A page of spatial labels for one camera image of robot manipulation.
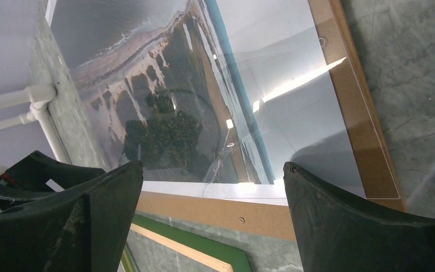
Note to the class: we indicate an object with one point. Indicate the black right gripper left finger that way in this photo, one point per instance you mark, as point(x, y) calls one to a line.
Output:
point(83, 228)

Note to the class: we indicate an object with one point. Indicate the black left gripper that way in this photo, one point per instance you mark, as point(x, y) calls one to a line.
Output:
point(38, 176)

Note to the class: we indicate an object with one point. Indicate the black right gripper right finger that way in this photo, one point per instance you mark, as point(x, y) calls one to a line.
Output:
point(339, 231)

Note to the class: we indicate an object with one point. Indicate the white PVC pipe stand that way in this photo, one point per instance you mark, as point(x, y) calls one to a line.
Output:
point(39, 96)

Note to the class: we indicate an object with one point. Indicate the light wooden picture frame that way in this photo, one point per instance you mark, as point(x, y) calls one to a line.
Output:
point(211, 253)

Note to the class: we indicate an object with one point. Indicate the landscape photo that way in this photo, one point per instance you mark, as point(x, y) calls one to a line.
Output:
point(214, 97)

